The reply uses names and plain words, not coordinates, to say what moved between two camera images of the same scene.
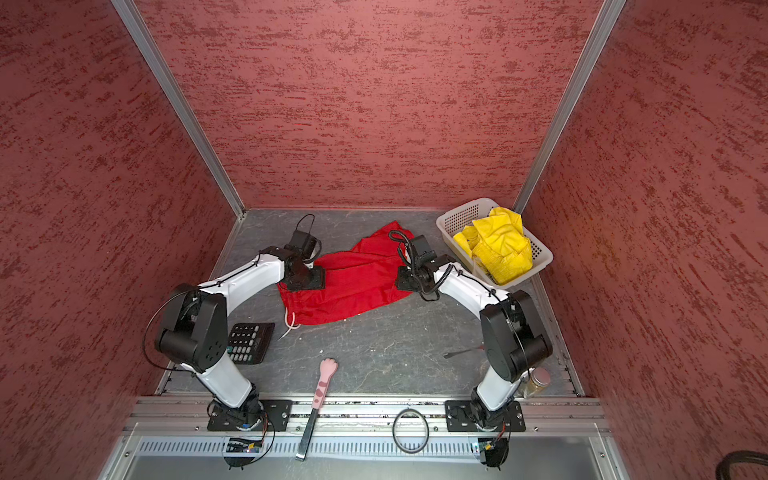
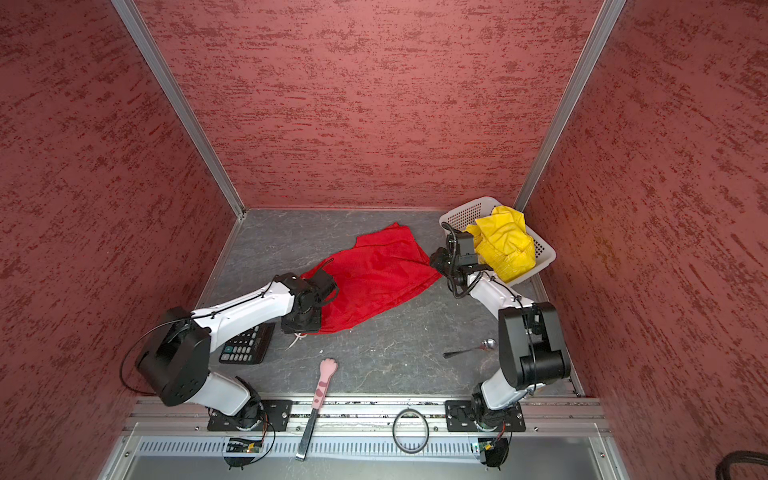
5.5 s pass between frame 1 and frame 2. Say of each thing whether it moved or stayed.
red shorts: stayed
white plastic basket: stayed
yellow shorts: stayed
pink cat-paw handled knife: stayed
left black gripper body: moved
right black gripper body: moved
